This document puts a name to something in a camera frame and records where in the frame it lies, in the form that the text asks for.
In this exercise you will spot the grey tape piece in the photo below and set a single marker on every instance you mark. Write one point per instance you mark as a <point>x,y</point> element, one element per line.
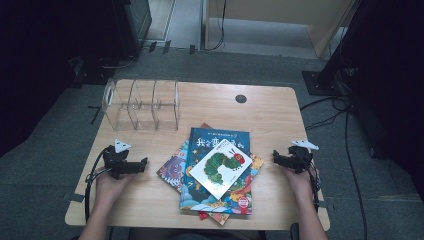
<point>328,206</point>
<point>77,198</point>

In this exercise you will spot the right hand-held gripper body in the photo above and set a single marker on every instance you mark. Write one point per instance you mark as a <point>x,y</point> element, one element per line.
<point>298,160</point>

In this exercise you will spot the clear acrylic book rack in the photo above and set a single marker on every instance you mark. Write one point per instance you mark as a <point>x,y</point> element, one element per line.
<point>140,106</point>

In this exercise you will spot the dark computer tower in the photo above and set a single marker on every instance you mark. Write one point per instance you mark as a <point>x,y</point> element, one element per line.
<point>136,23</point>

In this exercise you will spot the red picture book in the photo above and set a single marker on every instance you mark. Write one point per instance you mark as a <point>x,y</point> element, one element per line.
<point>204,216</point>

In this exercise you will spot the beige wooden furniture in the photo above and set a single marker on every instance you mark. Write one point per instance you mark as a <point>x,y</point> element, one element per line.
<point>276,11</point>

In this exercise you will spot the black curtain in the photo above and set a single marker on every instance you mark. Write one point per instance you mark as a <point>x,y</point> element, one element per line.
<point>40,66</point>
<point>390,83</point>

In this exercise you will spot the white caterpillar picture book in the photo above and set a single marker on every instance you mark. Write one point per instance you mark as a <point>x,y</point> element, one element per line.
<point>220,166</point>

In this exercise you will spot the person's left hand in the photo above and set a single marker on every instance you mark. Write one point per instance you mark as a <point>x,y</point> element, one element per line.
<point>106,188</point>

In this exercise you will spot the blue monster picture book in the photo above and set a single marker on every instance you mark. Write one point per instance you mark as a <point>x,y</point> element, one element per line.
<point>200,196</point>

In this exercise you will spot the person's right hand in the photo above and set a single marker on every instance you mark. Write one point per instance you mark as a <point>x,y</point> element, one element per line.
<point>303,185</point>

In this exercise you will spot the person's lap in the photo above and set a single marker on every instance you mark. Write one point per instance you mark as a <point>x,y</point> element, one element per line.
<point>193,235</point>

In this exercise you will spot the black round table grommet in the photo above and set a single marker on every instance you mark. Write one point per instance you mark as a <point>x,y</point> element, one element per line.
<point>240,99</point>

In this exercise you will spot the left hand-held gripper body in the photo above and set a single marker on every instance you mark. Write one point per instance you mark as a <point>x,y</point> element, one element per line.
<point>115,160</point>

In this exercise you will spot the colourful animals picture book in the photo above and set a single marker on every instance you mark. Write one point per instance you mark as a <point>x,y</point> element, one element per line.
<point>171,170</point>

